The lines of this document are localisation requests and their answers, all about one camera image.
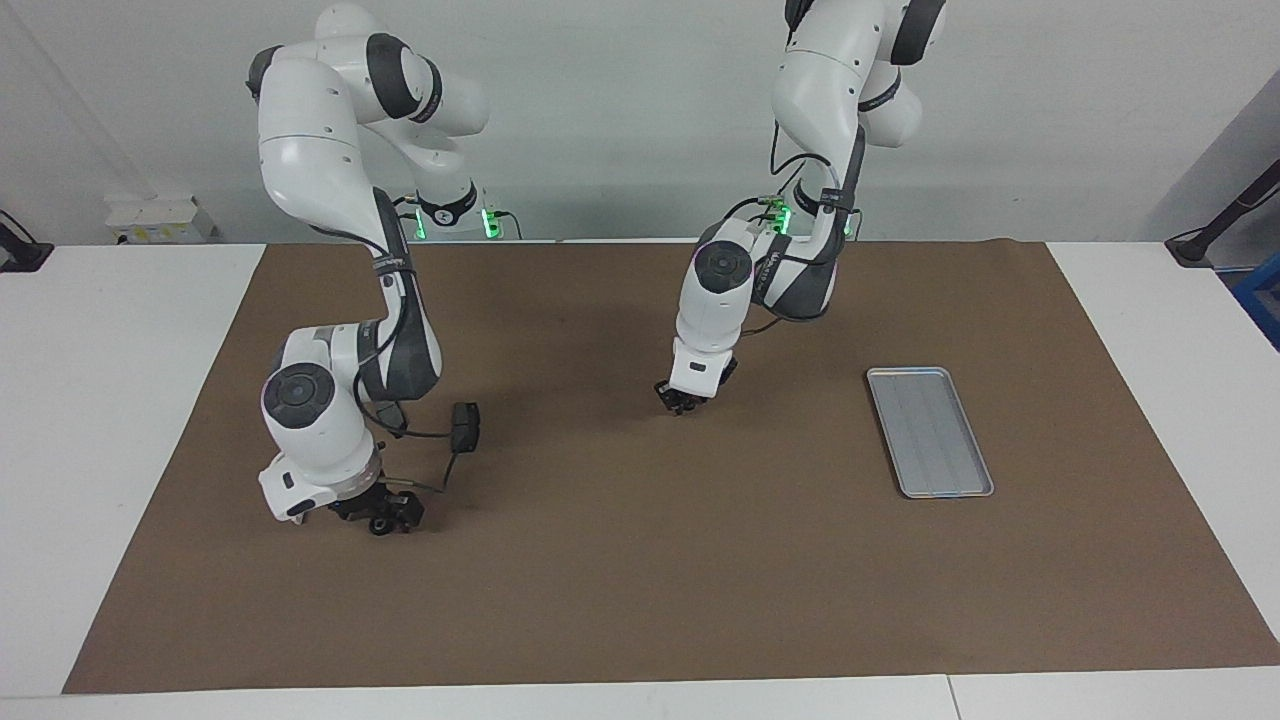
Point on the small dark brake pad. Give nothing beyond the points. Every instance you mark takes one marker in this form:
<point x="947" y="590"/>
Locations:
<point x="465" y="425"/>

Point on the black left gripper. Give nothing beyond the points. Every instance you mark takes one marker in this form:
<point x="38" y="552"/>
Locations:
<point x="712" y="392"/>

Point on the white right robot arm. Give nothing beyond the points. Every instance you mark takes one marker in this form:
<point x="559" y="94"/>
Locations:
<point x="310" y="150"/>

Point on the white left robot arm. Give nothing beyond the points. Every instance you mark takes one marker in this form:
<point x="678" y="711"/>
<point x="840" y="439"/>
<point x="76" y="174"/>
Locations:
<point x="820" y="80"/>

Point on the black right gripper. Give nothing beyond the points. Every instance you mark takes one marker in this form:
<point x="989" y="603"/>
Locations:
<point x="385" y="500"/>

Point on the white box with yellow labels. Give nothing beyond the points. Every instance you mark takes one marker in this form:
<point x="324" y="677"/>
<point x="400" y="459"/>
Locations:
<point x="160" y="220"/>

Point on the silver metal tray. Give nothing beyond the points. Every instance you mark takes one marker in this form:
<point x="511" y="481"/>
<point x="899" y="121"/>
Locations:
<point x="930" y="432"/>

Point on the large black bearing gear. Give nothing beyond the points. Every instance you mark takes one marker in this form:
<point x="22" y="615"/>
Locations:
<point x="380" y="526"/>

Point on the blue object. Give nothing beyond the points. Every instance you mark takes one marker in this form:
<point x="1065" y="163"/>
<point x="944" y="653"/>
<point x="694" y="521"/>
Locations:
<point x="1262" y="300"/>

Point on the brown table mat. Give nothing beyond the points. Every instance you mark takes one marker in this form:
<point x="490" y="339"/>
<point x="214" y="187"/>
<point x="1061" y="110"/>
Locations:
<point x="650" y="580"/>

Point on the large dark brake pad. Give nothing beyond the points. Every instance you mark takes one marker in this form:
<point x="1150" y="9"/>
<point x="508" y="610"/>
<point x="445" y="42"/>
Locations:
<point x="390" y="415"/>

